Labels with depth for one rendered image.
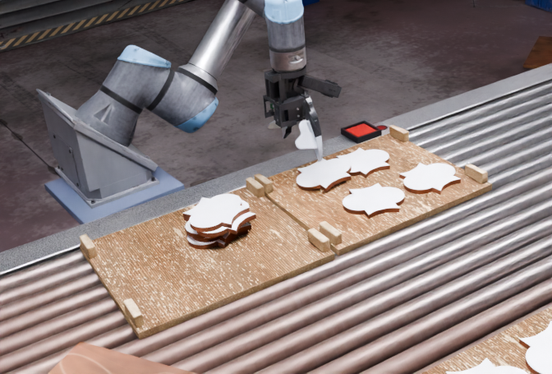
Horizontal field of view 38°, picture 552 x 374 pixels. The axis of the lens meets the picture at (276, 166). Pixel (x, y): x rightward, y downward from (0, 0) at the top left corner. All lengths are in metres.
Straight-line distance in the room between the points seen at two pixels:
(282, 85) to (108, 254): 0.50
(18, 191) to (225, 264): 2.65
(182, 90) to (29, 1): 4.42
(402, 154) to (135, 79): 0.67
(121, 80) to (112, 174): 0.23
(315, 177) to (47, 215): 2.22
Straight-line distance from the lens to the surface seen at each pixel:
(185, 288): 1.52
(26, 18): 6.35
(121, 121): 1.94
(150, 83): 1.95
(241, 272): 1.53
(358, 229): 1.63
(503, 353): 1.34
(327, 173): 1.80
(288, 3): 1.59
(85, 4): 6.48
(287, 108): 1.65
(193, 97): 1.97
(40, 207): 3.92
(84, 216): 1.95
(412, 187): 1.75
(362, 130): 2.06
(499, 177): 1.86
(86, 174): 1.94
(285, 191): 1.78
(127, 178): 1.99
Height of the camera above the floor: 1.81
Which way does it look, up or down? 28 degrees down
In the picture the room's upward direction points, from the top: 6 degrees counter-clockwise
